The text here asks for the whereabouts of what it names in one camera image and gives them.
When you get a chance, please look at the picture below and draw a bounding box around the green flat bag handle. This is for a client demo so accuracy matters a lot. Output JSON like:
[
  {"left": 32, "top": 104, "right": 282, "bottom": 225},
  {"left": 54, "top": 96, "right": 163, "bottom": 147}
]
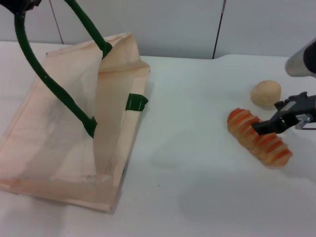
[{"left": 124, "top": 93, "right": 149, "bottom": 112}]

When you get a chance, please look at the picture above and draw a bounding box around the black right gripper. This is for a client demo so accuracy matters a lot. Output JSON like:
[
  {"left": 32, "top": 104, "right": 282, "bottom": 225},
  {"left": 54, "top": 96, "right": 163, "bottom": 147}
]
[{"left": 251, "top": 91, "right": 316, "bottom": 136}]

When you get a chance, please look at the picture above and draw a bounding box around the dark green vegetable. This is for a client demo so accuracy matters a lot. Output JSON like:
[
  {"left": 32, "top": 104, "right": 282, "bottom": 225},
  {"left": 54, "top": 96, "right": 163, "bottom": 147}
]
[{"left": 14, "top": 0, "right": 113, "bottom": 138}]

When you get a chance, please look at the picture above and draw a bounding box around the round egg yolk pastry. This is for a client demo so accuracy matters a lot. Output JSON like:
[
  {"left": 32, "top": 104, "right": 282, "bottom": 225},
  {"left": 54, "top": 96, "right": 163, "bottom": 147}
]
[{"left": 250, "top": 80, "right": 282, "bottom": 108}]

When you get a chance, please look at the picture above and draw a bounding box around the beige canvas tote bag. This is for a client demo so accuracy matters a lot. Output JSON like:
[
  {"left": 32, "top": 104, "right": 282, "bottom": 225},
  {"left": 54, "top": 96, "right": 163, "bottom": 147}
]
[{"left": 0, "top": 32, "right": 152, "bottom": 215}]

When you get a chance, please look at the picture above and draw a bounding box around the orange striped bread loaf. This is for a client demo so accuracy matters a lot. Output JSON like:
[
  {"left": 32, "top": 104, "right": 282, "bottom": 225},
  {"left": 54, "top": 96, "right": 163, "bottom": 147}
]
[{"left": 227, "top": 107, "right": 294, "bottom": 169}]

